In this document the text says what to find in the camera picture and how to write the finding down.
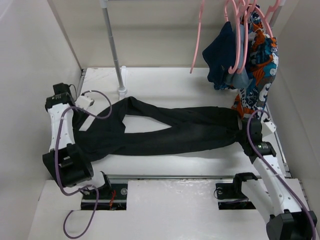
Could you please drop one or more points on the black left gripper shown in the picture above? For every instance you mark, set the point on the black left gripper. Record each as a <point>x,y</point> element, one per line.
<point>76,124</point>

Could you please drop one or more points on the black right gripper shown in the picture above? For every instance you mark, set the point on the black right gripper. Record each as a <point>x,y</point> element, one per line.
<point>240,138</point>

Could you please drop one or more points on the black trousers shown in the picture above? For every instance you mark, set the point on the black trousers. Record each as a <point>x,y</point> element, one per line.
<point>191,129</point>

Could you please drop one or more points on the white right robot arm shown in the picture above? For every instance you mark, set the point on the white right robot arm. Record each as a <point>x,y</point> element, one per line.
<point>285,215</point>

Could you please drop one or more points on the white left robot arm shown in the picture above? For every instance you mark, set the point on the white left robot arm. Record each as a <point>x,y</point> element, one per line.
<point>73,166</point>

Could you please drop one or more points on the pink hanger with navy garment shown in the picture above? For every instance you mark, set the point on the pink hanger with navy garment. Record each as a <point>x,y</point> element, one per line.
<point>239,10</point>

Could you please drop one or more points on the pink hanger with patterned garment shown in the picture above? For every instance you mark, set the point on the pink hanger with patterned garment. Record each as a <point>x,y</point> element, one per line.
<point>265,20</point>

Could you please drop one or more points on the empty pink hanger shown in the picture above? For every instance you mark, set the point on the empty pink hanger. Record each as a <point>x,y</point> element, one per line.
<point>199,26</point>

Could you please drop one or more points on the grey blue hanging garment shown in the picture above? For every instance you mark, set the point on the grey blue hanging garment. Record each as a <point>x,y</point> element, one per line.
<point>239,80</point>

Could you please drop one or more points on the white rack left foot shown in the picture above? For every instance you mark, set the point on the white rack left foot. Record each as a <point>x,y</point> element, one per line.
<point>122,77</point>

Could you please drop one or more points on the patterned orange teal garment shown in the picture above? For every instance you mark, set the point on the patterned orange teal garment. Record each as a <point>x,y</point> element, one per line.
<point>261,64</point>

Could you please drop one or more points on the navy blue hanging garment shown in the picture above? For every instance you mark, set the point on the navy blue hanging garment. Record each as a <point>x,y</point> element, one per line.
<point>220,55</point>

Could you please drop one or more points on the silver rack right pole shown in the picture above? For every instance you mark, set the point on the silver rack right pole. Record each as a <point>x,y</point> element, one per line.
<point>275,11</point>

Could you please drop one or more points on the silver rack pole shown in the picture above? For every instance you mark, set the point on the silver rack pole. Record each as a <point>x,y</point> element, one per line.
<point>275,11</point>
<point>104,7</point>

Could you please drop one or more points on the silver rack left pole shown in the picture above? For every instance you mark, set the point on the silver rack left pole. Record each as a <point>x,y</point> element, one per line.
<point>104,7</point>

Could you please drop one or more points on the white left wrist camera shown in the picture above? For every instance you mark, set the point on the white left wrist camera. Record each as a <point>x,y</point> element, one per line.
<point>84,102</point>

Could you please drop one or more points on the metal rail strip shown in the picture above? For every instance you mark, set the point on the metal rail strip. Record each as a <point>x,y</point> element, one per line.
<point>168,177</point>

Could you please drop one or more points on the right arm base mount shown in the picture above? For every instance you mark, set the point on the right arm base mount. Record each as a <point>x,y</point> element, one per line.
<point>229,199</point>

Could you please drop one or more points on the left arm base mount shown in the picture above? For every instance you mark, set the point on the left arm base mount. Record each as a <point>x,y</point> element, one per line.
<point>112,196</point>

